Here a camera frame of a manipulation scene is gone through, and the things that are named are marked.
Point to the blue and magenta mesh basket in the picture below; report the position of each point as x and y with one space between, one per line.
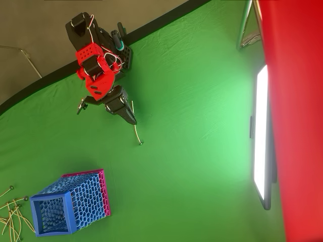
85 196

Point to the black LED light panel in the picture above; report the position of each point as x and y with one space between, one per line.
261 126

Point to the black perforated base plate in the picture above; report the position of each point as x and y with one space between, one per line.
127 56

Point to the chrome tube stand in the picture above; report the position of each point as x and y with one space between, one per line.
243 25

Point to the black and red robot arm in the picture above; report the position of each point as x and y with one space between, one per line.
85 54

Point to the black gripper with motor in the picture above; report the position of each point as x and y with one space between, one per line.
115 101

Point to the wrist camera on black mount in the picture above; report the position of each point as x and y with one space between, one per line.
82 106

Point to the red blurred foreground object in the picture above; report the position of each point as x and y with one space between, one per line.
302 126

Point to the green mat with black rim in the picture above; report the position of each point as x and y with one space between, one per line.
176 126

